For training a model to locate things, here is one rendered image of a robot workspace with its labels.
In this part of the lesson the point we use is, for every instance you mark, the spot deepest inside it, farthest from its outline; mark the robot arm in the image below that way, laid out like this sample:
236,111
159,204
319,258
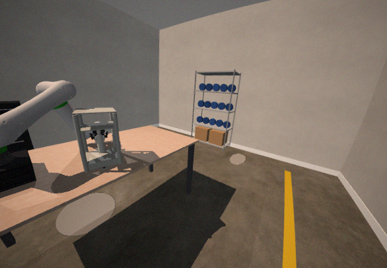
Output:
16,121

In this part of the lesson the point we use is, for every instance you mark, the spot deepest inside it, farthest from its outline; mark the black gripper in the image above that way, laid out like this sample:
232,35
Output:
95,134

